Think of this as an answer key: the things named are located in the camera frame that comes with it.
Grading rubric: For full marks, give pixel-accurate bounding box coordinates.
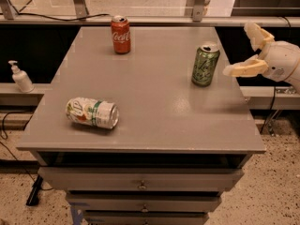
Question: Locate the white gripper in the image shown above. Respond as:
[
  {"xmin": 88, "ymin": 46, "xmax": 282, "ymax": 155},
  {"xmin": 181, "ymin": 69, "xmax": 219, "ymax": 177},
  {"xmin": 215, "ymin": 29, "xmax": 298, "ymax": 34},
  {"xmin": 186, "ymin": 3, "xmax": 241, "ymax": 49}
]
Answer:
[{"xmin": 223, "ymin": 22, "xmax": 300, "ymax": 83}]

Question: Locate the green soda can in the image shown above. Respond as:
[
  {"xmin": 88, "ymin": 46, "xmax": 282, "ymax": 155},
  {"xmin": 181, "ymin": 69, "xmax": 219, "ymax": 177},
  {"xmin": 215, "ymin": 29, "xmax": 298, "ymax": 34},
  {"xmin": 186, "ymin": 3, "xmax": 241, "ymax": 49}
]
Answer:
[{"xmin": 191, "ymin": 41, "xmax": 220, "ymax": 87}]

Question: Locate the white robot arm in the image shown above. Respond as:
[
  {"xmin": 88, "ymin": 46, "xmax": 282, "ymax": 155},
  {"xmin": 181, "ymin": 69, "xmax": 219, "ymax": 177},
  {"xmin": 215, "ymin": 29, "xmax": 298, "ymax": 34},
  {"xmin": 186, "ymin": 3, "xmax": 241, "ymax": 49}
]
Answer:
[{"xmin": 223, "ymin": 22, "xmax": 300, "ymax": 93}]

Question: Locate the orange Coca-Cola can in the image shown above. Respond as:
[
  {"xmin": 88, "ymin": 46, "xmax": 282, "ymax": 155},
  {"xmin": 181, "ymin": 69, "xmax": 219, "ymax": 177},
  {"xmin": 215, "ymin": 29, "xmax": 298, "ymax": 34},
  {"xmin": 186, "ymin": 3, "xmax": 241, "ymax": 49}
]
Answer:
[{"xmin": 111, "ymin": 15, "xmax": 131, "ymax": 54}]

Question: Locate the white 7UP can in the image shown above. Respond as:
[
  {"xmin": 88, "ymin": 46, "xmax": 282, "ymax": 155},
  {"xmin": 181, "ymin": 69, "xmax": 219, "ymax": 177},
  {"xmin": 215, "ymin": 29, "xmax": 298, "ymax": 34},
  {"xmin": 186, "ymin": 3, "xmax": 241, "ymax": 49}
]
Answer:
[{"xmin": 66, "ymin": 97, "xmax": 119, "ymax": 129}]

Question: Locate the grey drawer cabinet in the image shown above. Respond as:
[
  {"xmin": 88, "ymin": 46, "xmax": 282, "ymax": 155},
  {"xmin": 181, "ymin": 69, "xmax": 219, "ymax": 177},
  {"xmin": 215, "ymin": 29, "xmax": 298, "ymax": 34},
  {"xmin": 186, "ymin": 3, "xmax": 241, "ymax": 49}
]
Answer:
[{"xmin": 17, "ymin": 26, "xmax": 267, "ymax": 225}]

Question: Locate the top grey drawer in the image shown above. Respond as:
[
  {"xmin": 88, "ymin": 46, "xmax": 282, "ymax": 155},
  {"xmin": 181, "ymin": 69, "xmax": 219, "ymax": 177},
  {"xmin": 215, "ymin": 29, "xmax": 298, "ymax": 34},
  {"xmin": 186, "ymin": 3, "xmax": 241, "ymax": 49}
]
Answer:
[{"xmin": 38, "ymin": 167, "xmax": 243, "ymax": 192}]

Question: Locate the grey drawer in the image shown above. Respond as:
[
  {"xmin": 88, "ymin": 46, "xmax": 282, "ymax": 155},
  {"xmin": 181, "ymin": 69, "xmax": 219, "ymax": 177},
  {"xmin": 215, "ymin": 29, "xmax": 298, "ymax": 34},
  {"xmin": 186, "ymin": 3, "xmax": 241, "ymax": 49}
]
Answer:
[
  {"xmin": 38, "ymin": 167, "xmax": 243, "ymax": 192},
  {"xmin": 83, "ymin": 212, "xmax": 208, "ymax": 225},
  {"xmin": 66, "ymin": 194, "xmax": 221, "ymax": 213}
]

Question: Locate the middle grey drawer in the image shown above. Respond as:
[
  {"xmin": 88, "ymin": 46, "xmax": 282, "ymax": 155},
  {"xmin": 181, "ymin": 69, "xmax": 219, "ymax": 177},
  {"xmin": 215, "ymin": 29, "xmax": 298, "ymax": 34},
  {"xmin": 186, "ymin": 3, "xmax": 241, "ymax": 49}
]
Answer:
[{"xmin": 66, "ymin": 194, "xmax": 221, "ymax": 213}]

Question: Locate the bottom grey drawer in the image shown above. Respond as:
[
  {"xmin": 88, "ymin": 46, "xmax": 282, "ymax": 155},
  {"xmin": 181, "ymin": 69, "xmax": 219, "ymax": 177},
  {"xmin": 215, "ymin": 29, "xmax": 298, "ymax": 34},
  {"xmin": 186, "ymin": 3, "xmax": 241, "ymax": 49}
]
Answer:
[{"xmin": 83, "ymin": 212, "xmax": 208, "ymax": 225}]

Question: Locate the white pump soap bottle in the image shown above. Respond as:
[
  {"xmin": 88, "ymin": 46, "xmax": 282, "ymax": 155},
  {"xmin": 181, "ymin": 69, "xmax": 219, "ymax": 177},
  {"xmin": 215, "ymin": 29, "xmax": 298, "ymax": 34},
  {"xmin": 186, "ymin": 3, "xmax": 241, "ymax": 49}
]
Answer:
[{"xmin": 8, "ymin": 60, "xmax": 34, "ymax": 93}]

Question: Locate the black power plug block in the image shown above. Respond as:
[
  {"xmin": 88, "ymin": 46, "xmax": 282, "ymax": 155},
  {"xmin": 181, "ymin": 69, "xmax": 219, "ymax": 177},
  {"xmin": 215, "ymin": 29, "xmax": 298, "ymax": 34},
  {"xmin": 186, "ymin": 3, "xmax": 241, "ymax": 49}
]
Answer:
[{"xmin": 26, "ymin": 175, "xmax": 43, "ymax": 206}]

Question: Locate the black cable at right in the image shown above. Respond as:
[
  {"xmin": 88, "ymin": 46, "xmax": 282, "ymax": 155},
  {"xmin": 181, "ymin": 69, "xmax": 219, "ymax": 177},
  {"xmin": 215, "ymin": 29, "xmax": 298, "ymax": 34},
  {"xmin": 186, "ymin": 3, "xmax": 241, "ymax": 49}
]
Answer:
[{"xmin": 261, "ymin": 86, "xmax": 279, "ymax": 134}]

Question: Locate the black cable on ledge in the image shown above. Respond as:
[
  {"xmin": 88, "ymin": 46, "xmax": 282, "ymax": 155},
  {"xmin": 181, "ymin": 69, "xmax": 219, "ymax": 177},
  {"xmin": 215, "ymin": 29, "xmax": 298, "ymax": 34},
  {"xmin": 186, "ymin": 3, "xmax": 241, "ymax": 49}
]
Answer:
[{"xmin": 0, "ymin": 0, "xmax": 111, "ymax": 22}]

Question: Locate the grey metal window rail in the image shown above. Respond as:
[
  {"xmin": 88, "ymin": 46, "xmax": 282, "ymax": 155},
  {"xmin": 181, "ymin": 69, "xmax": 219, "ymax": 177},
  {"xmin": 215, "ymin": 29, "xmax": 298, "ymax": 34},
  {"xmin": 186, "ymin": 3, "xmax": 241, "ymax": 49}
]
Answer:
[{"xmin": 0, "ymin": 0, "xmax": 300, "ymax": 28}]

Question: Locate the black floor cable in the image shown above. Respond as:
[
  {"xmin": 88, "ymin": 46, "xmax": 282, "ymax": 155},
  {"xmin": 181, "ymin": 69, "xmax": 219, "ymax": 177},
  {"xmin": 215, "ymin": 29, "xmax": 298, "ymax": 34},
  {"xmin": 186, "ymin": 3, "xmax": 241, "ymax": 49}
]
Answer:
[{"xmin": 0, "ymin": 110, "xmax": 54, "ymax": 191}]

